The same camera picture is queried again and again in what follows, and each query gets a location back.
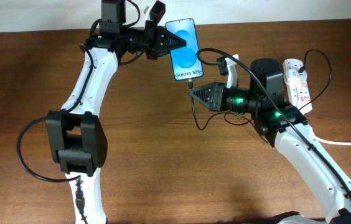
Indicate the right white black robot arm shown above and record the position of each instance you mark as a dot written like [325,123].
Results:
[275,100]

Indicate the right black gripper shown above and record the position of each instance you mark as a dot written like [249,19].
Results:
[217,98]

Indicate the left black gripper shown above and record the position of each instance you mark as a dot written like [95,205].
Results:
[154,35]

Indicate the white power strip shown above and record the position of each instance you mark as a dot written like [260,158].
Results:
[298,92]

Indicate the white USB charger plug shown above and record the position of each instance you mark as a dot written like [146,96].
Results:
[292,76]

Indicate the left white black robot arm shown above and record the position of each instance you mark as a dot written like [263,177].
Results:
[77,140]

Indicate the blue screen Galaxy smartphone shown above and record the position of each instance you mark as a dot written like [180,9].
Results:
[184,60]

